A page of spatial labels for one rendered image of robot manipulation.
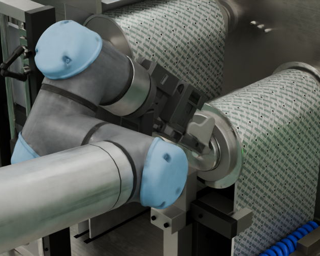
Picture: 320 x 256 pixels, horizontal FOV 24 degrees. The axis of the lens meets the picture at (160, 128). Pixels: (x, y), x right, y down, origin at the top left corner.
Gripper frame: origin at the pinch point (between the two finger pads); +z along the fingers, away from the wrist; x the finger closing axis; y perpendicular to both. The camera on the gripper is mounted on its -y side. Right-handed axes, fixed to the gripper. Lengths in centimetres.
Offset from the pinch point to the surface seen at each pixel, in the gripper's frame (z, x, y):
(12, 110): -4.0, 39.1, -8.1
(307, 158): 23.9, -4.5, 8.6
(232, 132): 1.1, -3.5, 5.0
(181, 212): 7.9, 3.1, -9.8
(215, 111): -0.4, 0.2, 6.7
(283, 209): 24.4, -4.5, -1.4
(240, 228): 11.6, -6.1, -7.8
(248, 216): 12.2, -6.1, -5.3
